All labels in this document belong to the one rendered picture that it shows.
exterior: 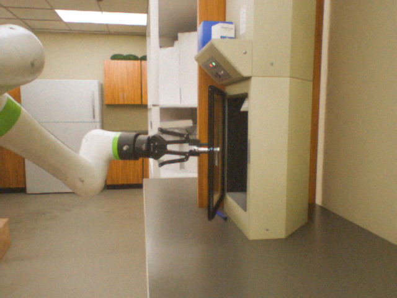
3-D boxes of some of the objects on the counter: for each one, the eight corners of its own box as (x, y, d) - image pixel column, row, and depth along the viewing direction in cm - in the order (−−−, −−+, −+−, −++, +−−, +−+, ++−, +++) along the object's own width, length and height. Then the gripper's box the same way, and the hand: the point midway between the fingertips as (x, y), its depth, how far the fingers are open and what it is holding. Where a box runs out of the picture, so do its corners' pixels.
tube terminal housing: (285, 207, 139) (292, 2, 130) (329, 236, 107) (342, -34, 98) (223, 210, 135) (226, -1, 126) (249, 240, 103) (254, -40, 94)
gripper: (135, 170, 113) (209, 172, 108) (134, 124, 111) (209, 125, 107) (143, 166, 120) (213, 169, 116) (142, 123, 118) (213, 124, 114)
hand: (200, 148), depth 112 cm, fingers closed, pressing on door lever
